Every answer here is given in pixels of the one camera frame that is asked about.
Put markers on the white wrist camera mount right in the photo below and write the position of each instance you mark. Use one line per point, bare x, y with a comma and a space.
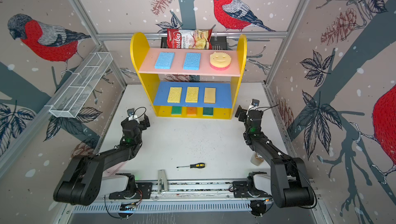
254, 104

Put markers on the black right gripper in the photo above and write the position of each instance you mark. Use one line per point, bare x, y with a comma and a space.
243, 113

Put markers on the pale yellow sponge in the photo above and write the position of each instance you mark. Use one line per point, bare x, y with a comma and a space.
210, 95

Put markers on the aluminium rail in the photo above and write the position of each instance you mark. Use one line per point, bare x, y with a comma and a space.
179, 190

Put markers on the red cassava chips bag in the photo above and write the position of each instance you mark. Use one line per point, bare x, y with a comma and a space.
189, 39

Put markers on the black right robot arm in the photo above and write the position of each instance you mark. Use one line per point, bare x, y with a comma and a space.
289, 183

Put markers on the yellow smiley face sponge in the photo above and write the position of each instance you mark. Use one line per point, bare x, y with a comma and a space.
220, 61

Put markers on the light green foam sponge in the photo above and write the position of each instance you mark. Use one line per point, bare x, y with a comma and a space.
177, 110

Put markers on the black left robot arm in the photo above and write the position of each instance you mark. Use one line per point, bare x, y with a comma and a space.
81, 181

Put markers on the small amber glass jar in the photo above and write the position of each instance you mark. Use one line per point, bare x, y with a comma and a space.
256, 159

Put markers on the dark green scouring sponge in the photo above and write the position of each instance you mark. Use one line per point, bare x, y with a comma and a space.
208, 111

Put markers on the white wire mesh basket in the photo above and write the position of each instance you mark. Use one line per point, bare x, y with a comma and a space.
71, 101

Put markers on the orange foam sponge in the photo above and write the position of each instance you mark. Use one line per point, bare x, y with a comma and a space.
192, 111

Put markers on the grey metal bracket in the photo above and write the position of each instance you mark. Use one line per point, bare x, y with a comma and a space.
162, 182

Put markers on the yellow cellulose sponge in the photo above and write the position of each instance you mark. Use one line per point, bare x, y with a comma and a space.
192, 95

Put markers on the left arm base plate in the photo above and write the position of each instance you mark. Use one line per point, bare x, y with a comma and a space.
134, 190

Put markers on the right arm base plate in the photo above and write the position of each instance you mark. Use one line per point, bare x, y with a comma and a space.
256, 185

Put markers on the yellow wooden shelf unit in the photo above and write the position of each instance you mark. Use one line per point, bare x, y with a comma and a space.
157, 82

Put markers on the black yellow screwdriver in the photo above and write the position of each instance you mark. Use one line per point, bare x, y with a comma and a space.
197, 166

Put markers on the blue sponge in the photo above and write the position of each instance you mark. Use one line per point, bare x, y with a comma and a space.
164, 60
192, 61

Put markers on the black wire basket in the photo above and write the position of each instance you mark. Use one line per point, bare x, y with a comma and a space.
217, 43

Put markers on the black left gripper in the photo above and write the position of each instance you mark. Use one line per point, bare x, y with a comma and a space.
147, 122

